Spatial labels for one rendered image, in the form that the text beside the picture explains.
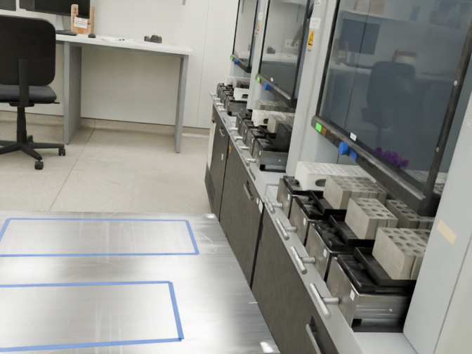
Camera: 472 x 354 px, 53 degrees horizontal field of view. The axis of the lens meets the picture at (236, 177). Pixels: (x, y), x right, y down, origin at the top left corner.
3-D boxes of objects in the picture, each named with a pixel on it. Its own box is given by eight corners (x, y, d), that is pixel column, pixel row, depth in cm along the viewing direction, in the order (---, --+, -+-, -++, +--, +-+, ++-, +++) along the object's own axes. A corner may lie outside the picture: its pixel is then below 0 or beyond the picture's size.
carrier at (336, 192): (345, 214, 112) (351, 191, 110) (338, 213, 112) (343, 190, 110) (329, 196, 123) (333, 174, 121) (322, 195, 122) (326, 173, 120)
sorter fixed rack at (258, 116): (316, 129, 206) (319, 115, 204) (324, 135, 197) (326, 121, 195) (250, 123, 201) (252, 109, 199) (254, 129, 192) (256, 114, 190)
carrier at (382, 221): (382, 245, 98) (388, 219, 96) (373, 244, 98) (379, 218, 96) (361, 221, 109) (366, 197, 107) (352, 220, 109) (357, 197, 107)
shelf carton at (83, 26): (70, 32, 408) (71, 3, 400) (75, 31, 428) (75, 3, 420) (90, 35, 411) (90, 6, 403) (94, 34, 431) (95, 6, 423)
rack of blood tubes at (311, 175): (388, 187, 141) (392, 168, 139) (404, 201, 132) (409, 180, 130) (293, 181, 136) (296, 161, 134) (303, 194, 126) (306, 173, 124)
